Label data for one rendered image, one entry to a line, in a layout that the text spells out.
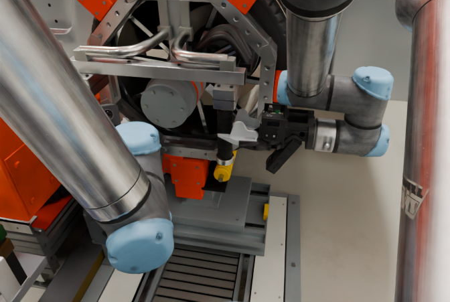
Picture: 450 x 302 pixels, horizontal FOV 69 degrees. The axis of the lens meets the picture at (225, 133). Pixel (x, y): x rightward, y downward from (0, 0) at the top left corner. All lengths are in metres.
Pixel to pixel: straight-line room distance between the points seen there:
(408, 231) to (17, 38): 0.31
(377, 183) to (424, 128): 1.80
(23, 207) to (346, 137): 0.88
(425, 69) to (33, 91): 0.30
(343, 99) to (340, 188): 1.30
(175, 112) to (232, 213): 0.67
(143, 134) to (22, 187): 0.63
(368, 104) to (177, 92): 0.43
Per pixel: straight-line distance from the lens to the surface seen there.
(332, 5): 0.41
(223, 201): 1.46
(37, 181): 1.11
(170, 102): 0.84
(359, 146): 0.75
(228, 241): 1.41
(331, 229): 1.73
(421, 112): 0.28
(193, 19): 1.25
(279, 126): 0.71
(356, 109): 0.70
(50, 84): 0.30
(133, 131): 0.50
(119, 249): 0.39
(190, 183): 1.18
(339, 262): 1.62
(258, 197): 1.56
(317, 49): 0.51
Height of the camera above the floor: 1.26
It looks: 33 degrees down
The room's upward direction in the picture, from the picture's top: straight up
